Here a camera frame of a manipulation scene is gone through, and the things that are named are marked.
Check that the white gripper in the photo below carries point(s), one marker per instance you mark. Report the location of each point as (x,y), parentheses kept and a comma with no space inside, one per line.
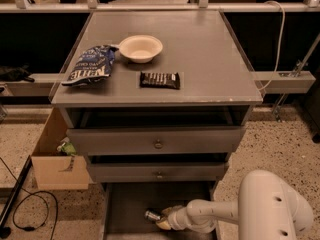
(175,218)

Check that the silver blue redbull can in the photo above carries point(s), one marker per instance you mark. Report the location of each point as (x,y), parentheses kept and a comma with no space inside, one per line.
(152,215)

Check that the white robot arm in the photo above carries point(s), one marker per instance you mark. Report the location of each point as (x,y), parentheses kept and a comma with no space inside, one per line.
(267,208)

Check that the grey bottom drawer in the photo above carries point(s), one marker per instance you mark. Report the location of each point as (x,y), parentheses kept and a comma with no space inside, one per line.
(128,202)

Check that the grey drawer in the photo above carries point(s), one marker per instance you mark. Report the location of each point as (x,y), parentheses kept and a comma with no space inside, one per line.
(128,202)
(156,172)
(144,141)

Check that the grey middle drawer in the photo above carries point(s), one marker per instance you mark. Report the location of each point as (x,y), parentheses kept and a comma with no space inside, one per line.
(156,172)

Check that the grey top drawer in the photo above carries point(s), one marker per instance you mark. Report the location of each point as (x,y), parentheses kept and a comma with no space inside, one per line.
(144,141)

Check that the grey drawer cabinet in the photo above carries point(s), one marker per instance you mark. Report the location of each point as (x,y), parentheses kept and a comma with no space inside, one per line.
(216,86)

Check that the green packet in box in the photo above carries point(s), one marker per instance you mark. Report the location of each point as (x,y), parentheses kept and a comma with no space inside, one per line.
(66,147)

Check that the cardboard box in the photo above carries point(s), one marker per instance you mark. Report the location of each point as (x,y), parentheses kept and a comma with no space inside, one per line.
(53,169)

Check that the dark chocolate bar wrapper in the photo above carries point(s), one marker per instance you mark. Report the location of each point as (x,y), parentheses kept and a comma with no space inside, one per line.
(160,80)

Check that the black floor bar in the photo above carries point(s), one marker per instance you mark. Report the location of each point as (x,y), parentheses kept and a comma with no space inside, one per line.
(9,195)

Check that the blue kettle chips bag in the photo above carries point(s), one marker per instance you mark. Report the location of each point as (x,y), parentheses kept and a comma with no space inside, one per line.
(93,65)

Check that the white paper bowl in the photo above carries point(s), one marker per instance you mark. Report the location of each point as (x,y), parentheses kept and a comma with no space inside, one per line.
(140,48)

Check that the black cloth on ledge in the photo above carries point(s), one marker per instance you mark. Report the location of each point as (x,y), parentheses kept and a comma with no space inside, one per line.
(11,74)

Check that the metal railing frame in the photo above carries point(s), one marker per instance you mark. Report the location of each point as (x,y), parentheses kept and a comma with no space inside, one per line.
(159,5)

